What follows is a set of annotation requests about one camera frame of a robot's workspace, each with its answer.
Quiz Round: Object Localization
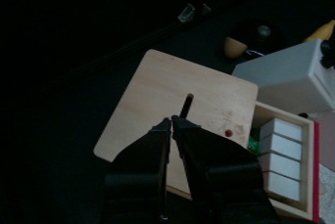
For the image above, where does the light wooden board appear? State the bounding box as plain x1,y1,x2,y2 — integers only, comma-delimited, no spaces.
92,49,259,202

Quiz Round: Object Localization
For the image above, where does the green toy item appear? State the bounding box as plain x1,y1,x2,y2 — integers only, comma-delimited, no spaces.
247,136,262,154

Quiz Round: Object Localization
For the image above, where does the white block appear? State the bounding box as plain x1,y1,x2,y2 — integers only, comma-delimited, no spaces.
256,152,303,181
259,117,305,143
258,133,305,161
260,170,303,202

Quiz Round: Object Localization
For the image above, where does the wooden box with white tiles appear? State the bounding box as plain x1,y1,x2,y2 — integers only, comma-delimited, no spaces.
250,101,322,224

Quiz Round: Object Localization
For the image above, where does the black pot with wooden handle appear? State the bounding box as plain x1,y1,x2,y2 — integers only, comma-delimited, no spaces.
223,22,287,61

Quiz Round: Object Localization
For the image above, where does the grey speckled mat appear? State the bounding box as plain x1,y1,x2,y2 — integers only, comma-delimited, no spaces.
318,163,335,224

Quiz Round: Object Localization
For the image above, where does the white toy appliance box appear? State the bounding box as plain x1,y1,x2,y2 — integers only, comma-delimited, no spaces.
231,38,335,115

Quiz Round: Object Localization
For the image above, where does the black knob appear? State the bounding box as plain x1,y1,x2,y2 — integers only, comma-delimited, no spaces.
319,36,335,69

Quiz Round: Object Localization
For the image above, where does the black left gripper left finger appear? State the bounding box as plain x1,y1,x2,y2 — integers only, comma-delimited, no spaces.
101,116,173,224

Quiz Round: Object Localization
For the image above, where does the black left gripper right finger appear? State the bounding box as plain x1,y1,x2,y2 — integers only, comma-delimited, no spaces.
171,114,282,224

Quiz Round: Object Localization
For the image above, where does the yellow toy banana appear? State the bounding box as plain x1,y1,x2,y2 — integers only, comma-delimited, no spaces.
303,20,335,43

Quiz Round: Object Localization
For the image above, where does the metal corner bracket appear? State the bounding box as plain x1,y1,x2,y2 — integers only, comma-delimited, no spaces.
177,3,196,23

